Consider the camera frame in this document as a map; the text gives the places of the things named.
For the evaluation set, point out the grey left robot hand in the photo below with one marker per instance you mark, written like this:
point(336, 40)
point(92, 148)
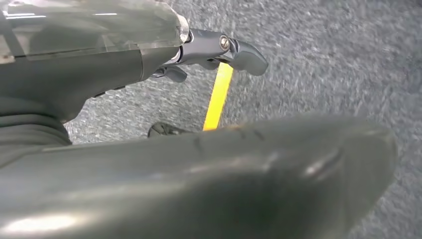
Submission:
point(197, 191)

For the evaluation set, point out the yellow floor tape square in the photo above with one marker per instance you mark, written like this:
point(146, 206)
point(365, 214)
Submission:
point(217, 99)

